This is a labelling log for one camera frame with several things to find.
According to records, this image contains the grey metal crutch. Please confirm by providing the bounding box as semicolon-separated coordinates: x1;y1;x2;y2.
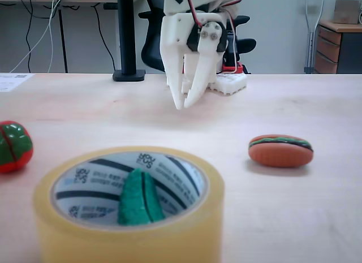
304;0;326;74

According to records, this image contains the white printed paper sheet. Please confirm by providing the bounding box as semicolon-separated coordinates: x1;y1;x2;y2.
0;72;35;93

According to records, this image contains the brown cardboard box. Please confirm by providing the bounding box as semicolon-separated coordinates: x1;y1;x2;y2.
332;0;362;25

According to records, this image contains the yellow tape roll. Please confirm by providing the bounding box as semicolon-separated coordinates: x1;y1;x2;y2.
33;145;226;263

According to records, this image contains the white hanging cable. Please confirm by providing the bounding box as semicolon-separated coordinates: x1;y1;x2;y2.
11;0;70;74

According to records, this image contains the black hanging cable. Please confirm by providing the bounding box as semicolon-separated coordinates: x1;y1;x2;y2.
92;4;117;73
15;0;53;74

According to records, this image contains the black office chair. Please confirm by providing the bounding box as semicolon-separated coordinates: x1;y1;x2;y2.
137;0;257;75

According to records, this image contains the wooden drawer cabinet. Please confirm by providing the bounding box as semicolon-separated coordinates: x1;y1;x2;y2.
314;19;362;74

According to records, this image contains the red green toy tomato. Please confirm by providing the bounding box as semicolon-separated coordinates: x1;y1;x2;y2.
0;120;34;174

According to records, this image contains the red gripper servo cable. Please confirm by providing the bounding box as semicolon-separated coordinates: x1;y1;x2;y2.
184;0;205;28

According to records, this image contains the green toy cucumber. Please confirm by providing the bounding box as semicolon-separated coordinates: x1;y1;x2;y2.
117;167;166;226

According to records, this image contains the toy hamburger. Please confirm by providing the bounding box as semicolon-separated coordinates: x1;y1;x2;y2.
248;134;314;168

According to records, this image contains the black monitor stand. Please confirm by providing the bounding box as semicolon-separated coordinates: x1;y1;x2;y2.
112;0;146;82

